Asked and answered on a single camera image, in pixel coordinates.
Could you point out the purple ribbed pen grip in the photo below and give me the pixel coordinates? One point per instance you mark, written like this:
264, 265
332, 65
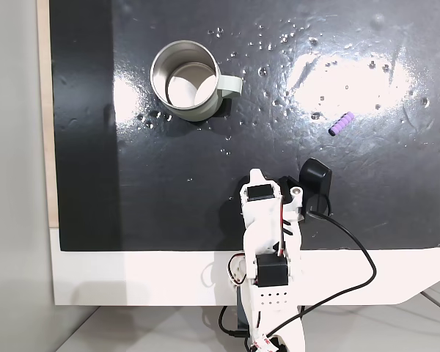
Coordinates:
341, 123

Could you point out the sage green steel mug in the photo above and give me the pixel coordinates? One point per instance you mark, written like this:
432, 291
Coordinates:
191, 112

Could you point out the light wooden board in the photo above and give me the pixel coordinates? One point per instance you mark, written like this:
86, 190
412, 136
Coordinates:
44, 110

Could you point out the black oval camera box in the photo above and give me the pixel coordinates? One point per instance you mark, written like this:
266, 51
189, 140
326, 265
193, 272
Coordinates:
315, 179

